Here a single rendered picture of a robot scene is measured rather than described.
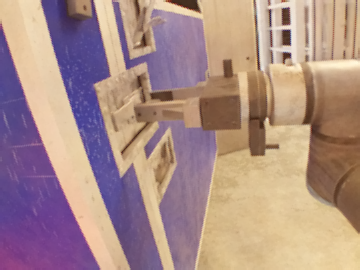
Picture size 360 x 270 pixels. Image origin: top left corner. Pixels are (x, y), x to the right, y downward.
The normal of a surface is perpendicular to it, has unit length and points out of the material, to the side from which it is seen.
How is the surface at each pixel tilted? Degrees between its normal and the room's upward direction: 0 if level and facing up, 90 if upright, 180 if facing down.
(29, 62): 90
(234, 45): 90
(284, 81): 52
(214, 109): 90
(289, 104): 90
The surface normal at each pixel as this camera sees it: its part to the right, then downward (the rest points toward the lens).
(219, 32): 0.17, 0.37
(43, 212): -0.22, 0.42
